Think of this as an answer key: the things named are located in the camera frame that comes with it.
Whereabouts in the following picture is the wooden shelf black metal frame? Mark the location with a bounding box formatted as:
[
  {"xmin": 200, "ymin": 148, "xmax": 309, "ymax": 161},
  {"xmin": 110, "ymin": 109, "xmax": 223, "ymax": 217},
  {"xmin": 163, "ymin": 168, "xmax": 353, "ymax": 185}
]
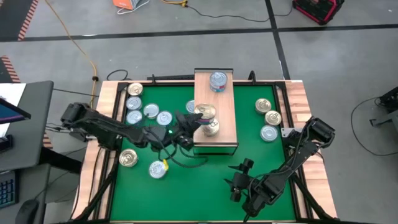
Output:
[{"xmin": 192, "ymin": 68, "xmax": 239, "ymax": 156}]

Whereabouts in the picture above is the silver can white green label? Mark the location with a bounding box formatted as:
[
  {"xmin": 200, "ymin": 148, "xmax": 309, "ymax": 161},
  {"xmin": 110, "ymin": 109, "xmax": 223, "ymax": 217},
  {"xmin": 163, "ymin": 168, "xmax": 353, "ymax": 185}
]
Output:
[{"xmin": 259, "ymin": 124, "xmax": 279, "ymax": 142}]

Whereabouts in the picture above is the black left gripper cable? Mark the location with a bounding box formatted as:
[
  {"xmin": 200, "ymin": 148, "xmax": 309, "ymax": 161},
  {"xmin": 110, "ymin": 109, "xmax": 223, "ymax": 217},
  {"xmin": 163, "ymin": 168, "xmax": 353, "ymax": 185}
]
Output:
[{"xmin": 146, "ymin": 129, "xmax": 208, "ymax": 169}]

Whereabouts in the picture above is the yellow extension cable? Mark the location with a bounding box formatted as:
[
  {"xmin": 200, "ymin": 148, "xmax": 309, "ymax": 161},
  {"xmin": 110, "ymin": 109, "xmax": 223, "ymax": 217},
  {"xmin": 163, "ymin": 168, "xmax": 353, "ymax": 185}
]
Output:
[{"xmin": 44, "ymin": 0, "xmax": 100, "ymax": 114}]

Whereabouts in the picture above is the black equipment stand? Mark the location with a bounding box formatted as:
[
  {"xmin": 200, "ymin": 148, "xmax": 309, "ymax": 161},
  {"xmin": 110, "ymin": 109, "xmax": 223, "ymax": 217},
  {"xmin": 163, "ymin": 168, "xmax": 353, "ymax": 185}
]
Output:
[{"xmin": 369, "ymin": 86, "xmax": 398, "ymax": 128}]

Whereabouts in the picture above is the red labelled tuna can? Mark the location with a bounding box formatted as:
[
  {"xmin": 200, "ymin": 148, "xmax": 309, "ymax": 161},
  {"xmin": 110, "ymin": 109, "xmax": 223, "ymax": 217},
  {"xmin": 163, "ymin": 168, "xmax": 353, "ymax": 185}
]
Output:
[{"xmin": 209, "ymin": 70, "xmax": 228, "ymax": 90}]

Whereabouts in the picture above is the black floor cable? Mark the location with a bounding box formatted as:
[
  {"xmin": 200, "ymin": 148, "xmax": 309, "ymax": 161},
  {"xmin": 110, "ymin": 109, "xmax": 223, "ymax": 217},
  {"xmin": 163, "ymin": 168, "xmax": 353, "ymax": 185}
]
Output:
[{"xmin": 186, "ymin": 2, "xmax": 295, "ymax": 23}]

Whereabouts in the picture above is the grey low desk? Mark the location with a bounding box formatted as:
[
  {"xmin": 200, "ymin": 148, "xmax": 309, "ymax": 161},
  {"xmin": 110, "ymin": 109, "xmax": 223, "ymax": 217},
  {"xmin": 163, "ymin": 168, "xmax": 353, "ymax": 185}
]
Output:
[{"xmin": 0, "ymin": 163, "xmax": 52, "ymax": 224}]

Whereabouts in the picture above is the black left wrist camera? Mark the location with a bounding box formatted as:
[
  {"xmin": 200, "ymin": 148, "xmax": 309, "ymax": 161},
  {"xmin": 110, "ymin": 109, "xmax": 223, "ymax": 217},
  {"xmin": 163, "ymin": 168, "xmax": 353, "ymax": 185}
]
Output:
[{"xmin": 178, "ymin": 136, "xmax": 194, "ymax": 151}]

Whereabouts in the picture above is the dark desk monitor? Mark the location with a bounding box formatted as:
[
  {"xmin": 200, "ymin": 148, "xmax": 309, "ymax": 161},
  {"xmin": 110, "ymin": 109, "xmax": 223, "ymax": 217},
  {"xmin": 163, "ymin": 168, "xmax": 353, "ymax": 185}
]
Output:
[{"xmin": 0, "ymin": 97, "xmax": 32, "ymax": 124}]

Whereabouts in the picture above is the red and black case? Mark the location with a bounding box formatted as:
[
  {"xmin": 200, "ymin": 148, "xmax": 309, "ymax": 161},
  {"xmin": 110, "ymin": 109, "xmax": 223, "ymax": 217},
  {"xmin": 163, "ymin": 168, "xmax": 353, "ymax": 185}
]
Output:
[{"xmin": 292, "ymin": 0, "xmax": 345, "ymax": 26}]

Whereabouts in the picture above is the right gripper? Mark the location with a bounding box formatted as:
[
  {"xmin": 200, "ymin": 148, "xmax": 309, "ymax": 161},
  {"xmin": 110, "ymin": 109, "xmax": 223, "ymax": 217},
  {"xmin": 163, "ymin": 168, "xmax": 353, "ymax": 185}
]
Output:
[{"xmin": 228, "ymin": 157, "xmax": 259, "ymax": 203}]

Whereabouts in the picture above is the black bar behind table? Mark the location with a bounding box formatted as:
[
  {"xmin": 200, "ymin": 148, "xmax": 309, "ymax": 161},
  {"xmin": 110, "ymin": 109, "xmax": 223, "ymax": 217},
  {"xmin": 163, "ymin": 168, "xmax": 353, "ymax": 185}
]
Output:
[{"xmin": 146, "ymin": 73, "xmax": 194, "ymax": 81}]

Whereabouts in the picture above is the black keyboard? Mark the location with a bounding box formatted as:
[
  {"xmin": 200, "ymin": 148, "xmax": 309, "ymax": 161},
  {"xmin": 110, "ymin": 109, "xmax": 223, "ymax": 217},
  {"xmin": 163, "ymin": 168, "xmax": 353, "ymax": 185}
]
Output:
[{"xmin": 0, "ymin": 170, "xmax": 17, "ymax": 209}]

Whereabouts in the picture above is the black computer mouse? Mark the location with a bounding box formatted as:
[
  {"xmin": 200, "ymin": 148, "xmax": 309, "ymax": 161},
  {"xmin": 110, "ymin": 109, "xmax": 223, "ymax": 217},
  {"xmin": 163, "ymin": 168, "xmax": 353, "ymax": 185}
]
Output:
[{"xmin": 14, "ymin": 198, "xmax": 40, "ymax": 224}]

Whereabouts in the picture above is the black desk device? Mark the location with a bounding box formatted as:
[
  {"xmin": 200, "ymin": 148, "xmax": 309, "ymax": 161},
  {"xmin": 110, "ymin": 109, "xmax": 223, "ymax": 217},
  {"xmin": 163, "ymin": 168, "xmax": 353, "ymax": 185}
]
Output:
[{"xmin": 0, "ymin": 134, "xmax": 14, "ymax": 153}]

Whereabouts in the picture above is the blue and pink labelled can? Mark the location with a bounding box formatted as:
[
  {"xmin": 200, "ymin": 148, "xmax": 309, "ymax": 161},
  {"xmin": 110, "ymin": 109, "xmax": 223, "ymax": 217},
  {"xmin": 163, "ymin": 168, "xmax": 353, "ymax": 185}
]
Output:
[
  {"xmin": 201, "ymin": 118, "xmax": 220, "ymax": 137},
  {"xmin": 193, "ymin": 103, "xmax": 217, "ymax": 126}
]

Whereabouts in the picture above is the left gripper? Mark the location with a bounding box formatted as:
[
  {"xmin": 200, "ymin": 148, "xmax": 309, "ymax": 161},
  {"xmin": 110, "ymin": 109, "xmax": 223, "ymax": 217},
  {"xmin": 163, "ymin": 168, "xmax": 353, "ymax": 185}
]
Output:
[{"xmin": 144, "ymin": 110, "xmax": 203, "ymax": 151}]

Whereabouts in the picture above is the white paper sheet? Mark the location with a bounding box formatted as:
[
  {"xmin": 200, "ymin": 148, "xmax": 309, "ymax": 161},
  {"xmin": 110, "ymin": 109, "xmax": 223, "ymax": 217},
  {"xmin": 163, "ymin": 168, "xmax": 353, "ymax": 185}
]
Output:
[{"xmin": 0, "ymin": 83, "xmax": 27, "ymax": 138}]

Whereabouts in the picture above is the olive green tuna can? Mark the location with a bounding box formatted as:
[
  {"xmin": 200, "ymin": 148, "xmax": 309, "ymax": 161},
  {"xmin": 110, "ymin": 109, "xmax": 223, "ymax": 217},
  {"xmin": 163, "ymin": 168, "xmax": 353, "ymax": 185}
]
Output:
[{"xmin": 148, "ymin": 159, "xmax": 169, "ymax": 180}]

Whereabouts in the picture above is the gold lid blue label can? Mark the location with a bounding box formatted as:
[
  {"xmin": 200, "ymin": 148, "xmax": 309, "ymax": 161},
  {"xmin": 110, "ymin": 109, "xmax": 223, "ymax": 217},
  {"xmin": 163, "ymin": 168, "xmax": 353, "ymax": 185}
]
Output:
[
  {"xmin": 264, "ymin": 110, "xmax": 282, "ymax": 126},
  {"xmin": 255, "ymin": 98, "xmax": 272, "ymax": 114}
]

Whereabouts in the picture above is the yellow cable plug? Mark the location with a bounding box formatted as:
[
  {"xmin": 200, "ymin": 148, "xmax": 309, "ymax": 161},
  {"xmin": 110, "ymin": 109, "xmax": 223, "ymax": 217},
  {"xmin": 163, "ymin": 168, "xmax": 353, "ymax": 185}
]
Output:
[{"xmin": 160, "ymin": 0, "xmax": 189, "ymax": 7}]

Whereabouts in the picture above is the orange box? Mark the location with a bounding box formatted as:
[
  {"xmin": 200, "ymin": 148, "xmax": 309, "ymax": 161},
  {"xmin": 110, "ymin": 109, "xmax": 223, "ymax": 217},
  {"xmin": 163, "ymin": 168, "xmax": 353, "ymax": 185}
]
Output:
[{"xmin": 112, "ymin": 0, "xmax": 141, "ymax": 10}]

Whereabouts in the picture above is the black mat orange striped edge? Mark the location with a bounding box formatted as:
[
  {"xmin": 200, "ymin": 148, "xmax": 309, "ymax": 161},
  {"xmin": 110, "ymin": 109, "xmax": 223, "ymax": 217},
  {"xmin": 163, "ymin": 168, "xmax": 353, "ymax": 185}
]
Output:
[
  {"xmin": 0, "ymin": 55, "xmax": 21, "ymax": 83},
  {"xmin": 0, "ymin": 0, "xmax": 40, "ymax": 42}
]

